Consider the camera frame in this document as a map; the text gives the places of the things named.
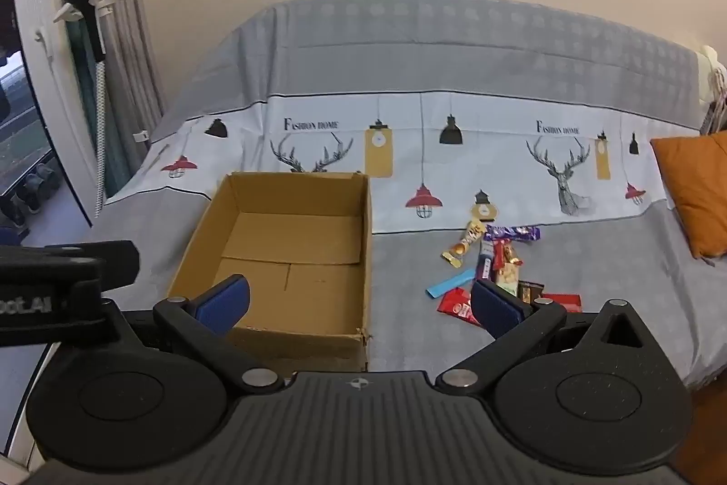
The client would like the small red snack packet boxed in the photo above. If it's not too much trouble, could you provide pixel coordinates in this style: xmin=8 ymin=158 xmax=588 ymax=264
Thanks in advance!
xmin=539 ymin=293 xmax=583 ymax=314

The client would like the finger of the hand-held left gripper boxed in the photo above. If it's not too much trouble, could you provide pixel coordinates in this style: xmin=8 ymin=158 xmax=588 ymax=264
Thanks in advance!
xmin=0 ymin=240 xmax=140 ymax=290

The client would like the light blue flat packet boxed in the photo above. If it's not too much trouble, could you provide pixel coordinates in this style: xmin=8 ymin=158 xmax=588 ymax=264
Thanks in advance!
xmin=426 ymin=269 xmax=476 ymax=300

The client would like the white and blue snack bar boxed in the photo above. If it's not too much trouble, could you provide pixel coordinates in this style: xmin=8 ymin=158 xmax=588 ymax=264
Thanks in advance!
xmin=476 ymin=240 xmax=496 ymax=288

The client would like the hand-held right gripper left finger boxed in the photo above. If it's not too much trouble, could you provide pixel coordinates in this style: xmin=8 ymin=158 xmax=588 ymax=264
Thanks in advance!
xmin=116 ymin=274 xmax=285 ymax=395

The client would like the pair of dark shoes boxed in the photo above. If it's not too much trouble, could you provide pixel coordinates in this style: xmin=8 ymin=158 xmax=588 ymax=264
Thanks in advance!
xmin=0 ymin=161 xmax=63 ymax=230

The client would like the white door frame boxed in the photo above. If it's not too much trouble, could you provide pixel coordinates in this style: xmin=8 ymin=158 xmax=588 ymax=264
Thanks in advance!
xmin=10 ymin=0 xmax=99 ymax=228

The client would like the brown cardboard box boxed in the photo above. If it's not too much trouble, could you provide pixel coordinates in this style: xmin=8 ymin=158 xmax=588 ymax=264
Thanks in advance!
xmin=166 ymin=170 xmax=374 ymax=373

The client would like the green curtain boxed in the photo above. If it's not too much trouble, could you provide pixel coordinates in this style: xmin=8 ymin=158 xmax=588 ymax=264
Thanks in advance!
xmin=52 ymin=0 xmax=134 ymax=193

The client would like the red and gold snack packet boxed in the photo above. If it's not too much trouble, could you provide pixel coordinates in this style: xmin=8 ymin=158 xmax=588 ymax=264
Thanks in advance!
xmin=492 ymin=242 xmax=522 ymax=271

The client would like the purple snack bar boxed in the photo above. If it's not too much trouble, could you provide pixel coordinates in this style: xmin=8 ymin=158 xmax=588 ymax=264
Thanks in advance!
xmin=484 ymin=225 xmax=541 ymax=243

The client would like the cream snack packet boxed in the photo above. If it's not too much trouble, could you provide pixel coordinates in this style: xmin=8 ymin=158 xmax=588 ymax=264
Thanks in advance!
xmin=494 ymin=263 xmax=523 ymax=297

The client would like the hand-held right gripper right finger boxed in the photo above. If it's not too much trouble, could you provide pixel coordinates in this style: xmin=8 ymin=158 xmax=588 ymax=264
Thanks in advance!
xmin=434 ymin=279 xmax=648 ymax=395

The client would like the braided rope strap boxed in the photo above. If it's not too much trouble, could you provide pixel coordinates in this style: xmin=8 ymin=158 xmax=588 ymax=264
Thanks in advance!
xmin=702 ymin=65 xmax=727 ymax=135

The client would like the orange pillow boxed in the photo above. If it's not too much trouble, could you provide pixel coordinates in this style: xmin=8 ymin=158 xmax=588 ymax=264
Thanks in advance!
xmin=650 ymin=131 xmax=727 ymax=260

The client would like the large red snack packet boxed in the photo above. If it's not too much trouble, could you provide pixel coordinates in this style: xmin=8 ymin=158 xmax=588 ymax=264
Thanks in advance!
xmin=437 ymin=287 xmax=485 ymax=328

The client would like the white plush toy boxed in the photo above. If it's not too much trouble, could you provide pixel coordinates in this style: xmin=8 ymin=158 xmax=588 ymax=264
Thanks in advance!
xmin=697 ymin=44 xmax=727 ymax=114

